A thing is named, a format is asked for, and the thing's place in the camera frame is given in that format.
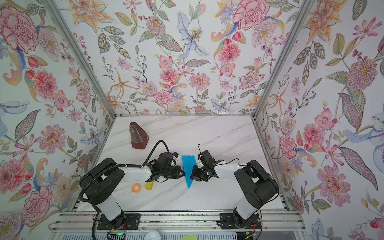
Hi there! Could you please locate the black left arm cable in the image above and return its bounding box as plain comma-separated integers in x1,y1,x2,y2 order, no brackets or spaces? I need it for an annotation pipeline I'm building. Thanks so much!
142,139,171,167

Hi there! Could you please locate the aluminium frame corner post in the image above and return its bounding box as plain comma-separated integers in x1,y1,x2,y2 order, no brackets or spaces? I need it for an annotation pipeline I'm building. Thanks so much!
42,0,117,121
251,1,314,120

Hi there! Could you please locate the aluminium frame corner post right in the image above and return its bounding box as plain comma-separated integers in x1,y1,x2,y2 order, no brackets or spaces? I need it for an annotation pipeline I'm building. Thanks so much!
251,1,314,120

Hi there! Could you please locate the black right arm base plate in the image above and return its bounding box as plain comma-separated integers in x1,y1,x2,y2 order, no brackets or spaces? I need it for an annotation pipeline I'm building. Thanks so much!
217,213,262,230

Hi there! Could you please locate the orange tape roll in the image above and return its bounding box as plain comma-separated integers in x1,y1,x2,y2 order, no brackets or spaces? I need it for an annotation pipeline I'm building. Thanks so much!
132,183,142,194

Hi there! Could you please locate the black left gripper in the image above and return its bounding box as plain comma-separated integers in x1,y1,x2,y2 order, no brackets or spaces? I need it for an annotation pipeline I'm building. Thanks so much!
160,166,188,180

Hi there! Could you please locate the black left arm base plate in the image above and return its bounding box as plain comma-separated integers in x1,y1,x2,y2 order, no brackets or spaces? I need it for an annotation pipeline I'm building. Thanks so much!
97,213,141,231

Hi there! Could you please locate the brown wooden metronome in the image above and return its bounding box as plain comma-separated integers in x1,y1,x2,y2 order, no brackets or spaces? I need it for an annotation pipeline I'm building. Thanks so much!
129,122,149,150

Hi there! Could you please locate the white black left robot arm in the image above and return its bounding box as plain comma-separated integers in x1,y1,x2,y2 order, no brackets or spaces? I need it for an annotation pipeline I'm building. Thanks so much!
79,152,186,222

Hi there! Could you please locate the aluminium frame corner post left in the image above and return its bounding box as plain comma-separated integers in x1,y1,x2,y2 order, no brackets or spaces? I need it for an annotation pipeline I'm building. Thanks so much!
42,0,117,121

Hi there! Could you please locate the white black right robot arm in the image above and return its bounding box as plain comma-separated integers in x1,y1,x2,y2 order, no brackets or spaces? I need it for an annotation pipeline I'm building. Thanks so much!
190,150,280,221

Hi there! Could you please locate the green object below rail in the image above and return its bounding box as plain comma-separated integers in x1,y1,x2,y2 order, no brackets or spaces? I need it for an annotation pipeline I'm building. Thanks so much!
180,235,199,240

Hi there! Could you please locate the white round object below rail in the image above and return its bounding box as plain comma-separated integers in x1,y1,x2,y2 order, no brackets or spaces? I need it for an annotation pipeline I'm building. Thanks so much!
144,231,162,240

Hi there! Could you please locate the blue square paper sheet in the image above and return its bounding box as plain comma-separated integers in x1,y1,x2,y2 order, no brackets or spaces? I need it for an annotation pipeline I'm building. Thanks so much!
182,156,197,189

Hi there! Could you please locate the yellow cylinder block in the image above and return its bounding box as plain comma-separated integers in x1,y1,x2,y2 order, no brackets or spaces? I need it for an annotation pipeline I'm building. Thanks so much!
145,182,154,191

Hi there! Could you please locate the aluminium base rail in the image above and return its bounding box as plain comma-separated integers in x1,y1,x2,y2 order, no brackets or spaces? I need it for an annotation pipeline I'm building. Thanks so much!
48,210,305,233

